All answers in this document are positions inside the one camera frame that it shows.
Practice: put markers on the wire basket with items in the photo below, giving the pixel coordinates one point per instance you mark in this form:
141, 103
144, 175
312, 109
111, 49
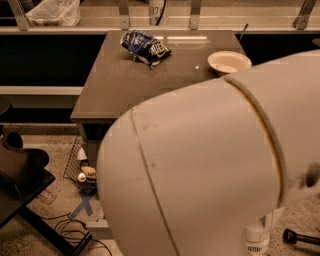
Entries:
74, 165

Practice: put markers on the brown chair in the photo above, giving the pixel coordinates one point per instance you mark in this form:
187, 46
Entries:
19, 165

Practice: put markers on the grey drawer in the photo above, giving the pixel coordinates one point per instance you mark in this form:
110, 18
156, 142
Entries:
100, 229

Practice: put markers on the grey drawer cabinet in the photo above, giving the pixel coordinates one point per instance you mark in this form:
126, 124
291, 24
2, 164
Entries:
117, 82

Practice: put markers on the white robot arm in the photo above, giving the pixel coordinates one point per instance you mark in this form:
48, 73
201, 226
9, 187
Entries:
205, 169

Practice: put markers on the black caster leg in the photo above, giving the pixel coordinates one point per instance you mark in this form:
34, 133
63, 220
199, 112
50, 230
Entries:
291, 237

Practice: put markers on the white plastic bag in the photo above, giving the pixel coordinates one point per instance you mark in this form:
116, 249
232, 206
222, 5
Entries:
55, 13

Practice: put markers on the blue chip bag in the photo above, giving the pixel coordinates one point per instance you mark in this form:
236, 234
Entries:
145, 47

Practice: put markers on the white bowl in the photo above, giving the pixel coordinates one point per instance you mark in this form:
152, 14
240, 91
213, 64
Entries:
227, 62

